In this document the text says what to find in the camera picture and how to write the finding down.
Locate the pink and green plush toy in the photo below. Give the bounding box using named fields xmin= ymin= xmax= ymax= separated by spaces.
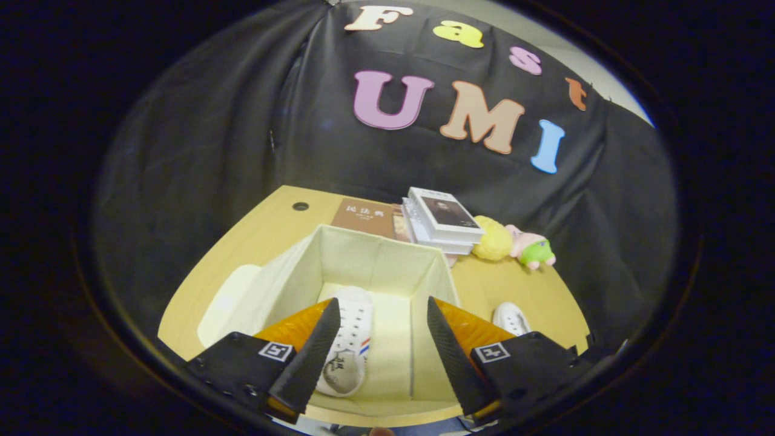
xmin=506 ymin=224 xmax=556 ymax=271

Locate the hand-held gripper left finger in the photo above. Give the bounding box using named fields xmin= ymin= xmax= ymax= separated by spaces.
xmin=185 ymin=297 xmax=341 ymax=424

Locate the thick white book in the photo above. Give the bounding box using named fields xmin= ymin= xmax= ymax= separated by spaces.
xmin=401 ymin=197 xmax=476 ymax=255

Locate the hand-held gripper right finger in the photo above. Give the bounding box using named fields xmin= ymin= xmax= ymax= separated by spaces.
xmin=426 ymin=296 xmax=600 ymax=424

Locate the yellow plush toy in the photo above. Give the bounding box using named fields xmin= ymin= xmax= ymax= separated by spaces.
xmin=471 ymin=215 xmax=514 ymax=262

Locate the white shoe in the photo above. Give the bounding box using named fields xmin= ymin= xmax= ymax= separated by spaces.
xmin=315 ymin=286 xmax=374 ymax=398
xmin=492 ymin=302 xmax=532 ymax=337

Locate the white book with dark photo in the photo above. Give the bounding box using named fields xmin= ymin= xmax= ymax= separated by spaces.
xmin=407 ymin=187 xmax=485 ymax=244

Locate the black backdrop cloth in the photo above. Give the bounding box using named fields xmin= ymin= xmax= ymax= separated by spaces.
xmin=94 ymin=0 xmax=679 ymax=352

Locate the brown book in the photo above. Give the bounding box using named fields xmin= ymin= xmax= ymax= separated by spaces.
xmin=331 ymin=197 xmax=412 ymax=243

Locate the grey fabric storage box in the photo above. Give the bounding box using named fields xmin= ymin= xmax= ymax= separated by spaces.
xmin=197 ymin=224 xmax=464 ymax=428

